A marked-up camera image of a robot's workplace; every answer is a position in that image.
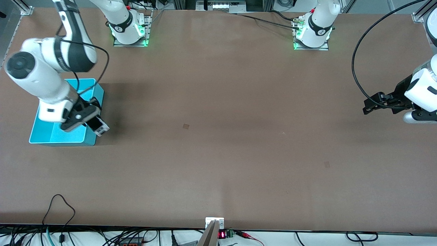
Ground long black table cable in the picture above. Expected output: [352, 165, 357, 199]
[232, 12, 301, 30]

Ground silver lit device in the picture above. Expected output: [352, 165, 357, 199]
[196, 0, 246, 13]

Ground aluminium frame profile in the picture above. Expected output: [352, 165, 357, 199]
[412, 0, 437, 23]
[15, 0, 34, 16]

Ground thin black looped cable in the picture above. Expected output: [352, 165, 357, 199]
[42, 194, 76, 244]

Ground white jeep toy black roof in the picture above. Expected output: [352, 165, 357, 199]
[87, 115, 110, 137]

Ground black box red buttons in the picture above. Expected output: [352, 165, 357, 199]
[118, 237, 145, 246]

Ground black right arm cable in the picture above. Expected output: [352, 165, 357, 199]
[55, 20, 110, 103]

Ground short black table cable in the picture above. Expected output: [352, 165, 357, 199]
[269, 10, 299, 22]

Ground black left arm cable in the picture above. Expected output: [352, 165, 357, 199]
[352, 0, 427, 110]

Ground black coiled cable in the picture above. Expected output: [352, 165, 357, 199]
[346, 231, 379, 242]

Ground red clip lead wire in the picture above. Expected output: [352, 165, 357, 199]
[235, 231, 265, 246]

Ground cyan plastic bin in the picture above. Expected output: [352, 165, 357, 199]
[29, 78, 104, 147]

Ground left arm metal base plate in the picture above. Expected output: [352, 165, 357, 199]
[293, 19, 329, 51]

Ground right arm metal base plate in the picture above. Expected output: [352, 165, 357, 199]
[113, 10, 151, 47]

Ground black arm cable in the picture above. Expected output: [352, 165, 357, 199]
[55, 20, 110, 103]
[352, 0, 427, 110]

